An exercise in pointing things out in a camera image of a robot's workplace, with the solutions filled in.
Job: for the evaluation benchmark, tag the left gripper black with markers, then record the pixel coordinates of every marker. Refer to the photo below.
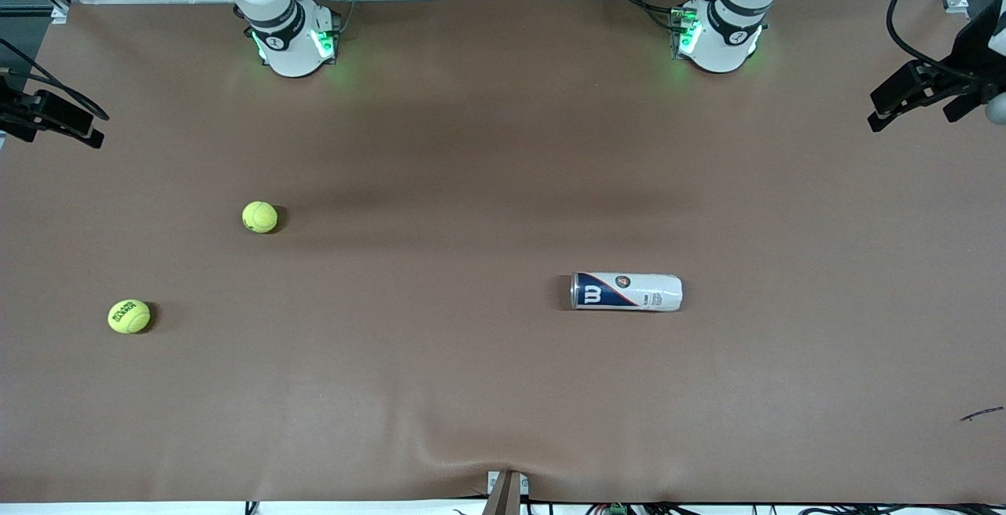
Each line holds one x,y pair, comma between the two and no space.
971,68

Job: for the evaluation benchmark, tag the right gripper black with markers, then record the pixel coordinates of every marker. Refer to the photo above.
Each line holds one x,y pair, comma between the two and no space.
9,109

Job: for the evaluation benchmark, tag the yellow tennis ball black print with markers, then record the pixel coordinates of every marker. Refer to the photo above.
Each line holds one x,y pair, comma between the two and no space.
129,316

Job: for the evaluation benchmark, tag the plain yellow tennis ball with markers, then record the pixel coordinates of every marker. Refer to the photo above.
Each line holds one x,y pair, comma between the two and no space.
259,217

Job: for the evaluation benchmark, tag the white blue tennis ball can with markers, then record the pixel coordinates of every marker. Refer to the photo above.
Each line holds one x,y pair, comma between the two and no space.
629,292

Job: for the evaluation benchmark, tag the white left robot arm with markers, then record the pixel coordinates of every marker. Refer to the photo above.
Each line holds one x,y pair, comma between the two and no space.
719,47

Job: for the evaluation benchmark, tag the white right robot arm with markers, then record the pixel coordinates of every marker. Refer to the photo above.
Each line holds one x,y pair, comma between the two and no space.
291,51

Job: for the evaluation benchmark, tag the small green connector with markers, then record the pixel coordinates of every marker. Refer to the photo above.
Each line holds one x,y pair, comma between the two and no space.
617,509

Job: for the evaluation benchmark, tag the brown table cover mat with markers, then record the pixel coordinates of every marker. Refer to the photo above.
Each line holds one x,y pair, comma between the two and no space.
503,389

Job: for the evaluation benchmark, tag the table edge clamp bracket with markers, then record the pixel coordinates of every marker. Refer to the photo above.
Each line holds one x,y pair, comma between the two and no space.
505,493

